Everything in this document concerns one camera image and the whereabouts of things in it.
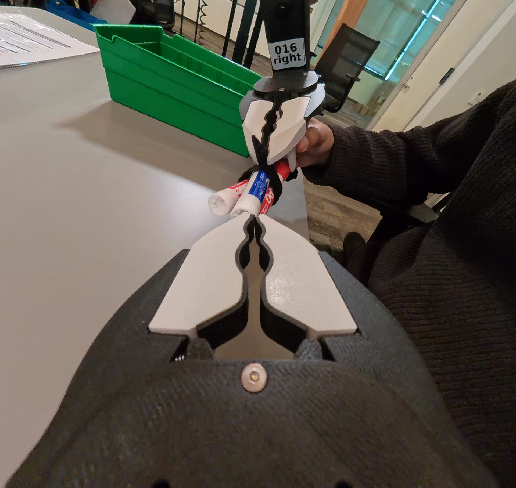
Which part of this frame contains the red dry erase marker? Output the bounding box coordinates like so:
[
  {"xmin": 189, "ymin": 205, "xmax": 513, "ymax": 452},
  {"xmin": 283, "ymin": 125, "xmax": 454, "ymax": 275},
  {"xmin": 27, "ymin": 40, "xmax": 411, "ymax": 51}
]
[
  {"xmin": 207, "ymin": 178, "xmax": 252, "ymax": 216},
  {"xmin": 258, "ymin": 160, "xmax": 292, "ymax": 216}
]

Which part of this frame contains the green plastic box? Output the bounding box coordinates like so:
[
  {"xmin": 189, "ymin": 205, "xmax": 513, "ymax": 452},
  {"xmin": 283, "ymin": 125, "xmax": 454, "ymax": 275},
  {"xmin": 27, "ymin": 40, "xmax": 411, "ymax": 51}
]
[{"xmin": 93, "ymin": 24, "xmax": 264, "ymax": 158}]

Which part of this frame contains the blue plastic bin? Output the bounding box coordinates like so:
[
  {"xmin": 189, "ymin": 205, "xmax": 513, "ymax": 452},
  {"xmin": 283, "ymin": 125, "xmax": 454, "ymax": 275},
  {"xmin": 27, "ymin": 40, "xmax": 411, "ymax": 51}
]
[{"xmin": 44, "ymin": 0, "xmax": 107, "ymax": 25}]

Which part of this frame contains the white door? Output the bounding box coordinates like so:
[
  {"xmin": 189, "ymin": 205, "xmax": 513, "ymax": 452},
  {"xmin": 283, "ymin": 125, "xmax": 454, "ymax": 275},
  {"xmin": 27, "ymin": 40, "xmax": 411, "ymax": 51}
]
[{"xmin": 369, "ymin": 0, "xmax": 516, "ymax": 134}]

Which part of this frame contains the blue dry erase marker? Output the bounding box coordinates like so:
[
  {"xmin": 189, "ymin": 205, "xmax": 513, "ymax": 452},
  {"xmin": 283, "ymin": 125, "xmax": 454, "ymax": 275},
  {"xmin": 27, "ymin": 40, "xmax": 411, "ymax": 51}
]
[{"xmin": 230, "ymin": 172, "xmax": 271, "ymax": 219}]

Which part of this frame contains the black coiled cable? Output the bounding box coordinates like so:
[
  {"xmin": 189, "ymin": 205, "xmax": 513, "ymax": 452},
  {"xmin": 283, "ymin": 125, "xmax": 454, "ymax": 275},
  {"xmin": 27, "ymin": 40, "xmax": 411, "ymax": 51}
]
[{"xmin": 193, "ymin": 0, "xmax": 210, "ymax": 45}]

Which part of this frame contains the person's right forearm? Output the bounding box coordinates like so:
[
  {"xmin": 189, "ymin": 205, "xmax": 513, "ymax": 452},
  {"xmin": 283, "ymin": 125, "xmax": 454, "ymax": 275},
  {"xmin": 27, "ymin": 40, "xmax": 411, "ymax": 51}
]
[{"xmin": 302, "ymin": 81, "xmax": 516, "ymax": 215}]

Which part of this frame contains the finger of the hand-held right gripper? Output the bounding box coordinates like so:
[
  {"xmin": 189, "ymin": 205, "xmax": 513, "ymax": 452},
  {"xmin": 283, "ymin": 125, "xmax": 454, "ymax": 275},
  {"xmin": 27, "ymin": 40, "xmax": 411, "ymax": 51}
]
[
  {"xmin": 265, "ymin": 95, "xmax": 312, "ymax": 165},
  {"xmin": 242, "ymin": 99, "xmax": 280, "ymax": 162}
]

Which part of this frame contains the black mesh office chair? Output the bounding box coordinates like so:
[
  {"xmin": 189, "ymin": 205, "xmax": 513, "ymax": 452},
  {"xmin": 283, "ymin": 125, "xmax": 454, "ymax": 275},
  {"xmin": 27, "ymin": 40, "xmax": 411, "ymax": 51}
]
[{"xmin": 314, "ymin": 23, "xmax": 381, "ymax": 114}]

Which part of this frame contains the person's right hand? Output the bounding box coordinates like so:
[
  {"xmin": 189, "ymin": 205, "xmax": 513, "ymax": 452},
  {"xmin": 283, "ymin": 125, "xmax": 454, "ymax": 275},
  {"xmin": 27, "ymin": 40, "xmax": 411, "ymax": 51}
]
[{"xmin": 294, "ymin": 117, "xmax": 335, "ymax": 169}]

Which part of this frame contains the white printed paper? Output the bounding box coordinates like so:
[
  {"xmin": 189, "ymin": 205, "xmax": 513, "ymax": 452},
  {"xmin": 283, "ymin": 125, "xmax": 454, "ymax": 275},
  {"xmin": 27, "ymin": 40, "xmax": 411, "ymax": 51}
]
[{"xmin": 0, "ymin": 10, "xmax": 101, "ymax": 70}]

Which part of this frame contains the black velcro strap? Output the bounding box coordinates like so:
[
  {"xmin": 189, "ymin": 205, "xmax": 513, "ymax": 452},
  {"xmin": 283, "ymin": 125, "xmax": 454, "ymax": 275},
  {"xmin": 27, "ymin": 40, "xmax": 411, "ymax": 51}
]
[{"xmin": 252, "ymin": 133, "xmax": 299, "ymax": 199}]

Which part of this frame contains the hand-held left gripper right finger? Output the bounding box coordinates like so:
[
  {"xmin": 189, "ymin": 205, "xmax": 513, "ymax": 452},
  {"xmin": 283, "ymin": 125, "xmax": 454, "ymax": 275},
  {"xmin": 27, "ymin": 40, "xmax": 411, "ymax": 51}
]
[{"xmin": 255, "ymin": 214, "xmax": 359, "ymax": 354}]

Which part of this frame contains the wooden pillar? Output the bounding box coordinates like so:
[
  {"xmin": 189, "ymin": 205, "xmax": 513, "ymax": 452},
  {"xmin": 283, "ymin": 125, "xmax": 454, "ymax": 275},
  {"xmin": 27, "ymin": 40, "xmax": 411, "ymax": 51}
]
[{"xmin": 322, "ymin": 0, "xmax": 383, "ymax": 59}]

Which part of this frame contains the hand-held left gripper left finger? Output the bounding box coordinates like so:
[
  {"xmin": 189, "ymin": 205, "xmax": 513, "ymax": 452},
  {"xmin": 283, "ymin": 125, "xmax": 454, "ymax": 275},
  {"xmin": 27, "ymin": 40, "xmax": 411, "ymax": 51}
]
[{"xmin": 148, "ymin": 214, "xmax": 256, "ymax": 349}]

